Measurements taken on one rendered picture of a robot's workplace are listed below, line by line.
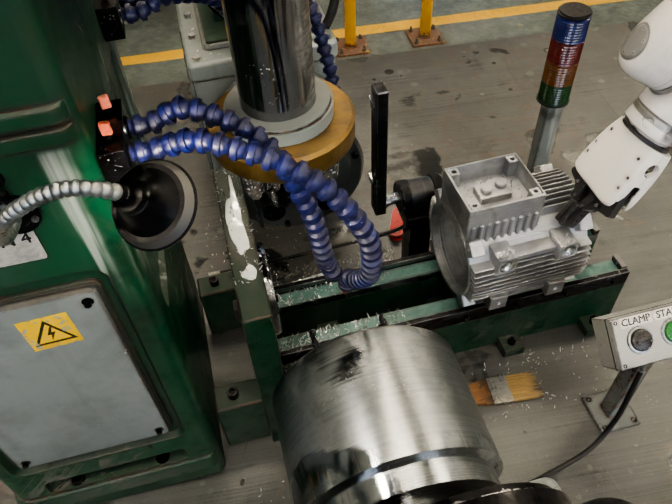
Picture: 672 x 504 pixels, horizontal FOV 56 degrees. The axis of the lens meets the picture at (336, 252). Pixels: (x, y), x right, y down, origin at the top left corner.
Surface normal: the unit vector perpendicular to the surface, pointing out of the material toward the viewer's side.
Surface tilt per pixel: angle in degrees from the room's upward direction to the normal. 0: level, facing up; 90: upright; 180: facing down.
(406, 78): 0
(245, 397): 0
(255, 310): 0
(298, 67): 90
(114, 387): 90
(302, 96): 90
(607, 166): 62
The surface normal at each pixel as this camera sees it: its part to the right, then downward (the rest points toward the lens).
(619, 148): -0.85, -0.12
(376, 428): -0.20, -0.61
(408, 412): 0.11, -0.69
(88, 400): 0.25, 0.72
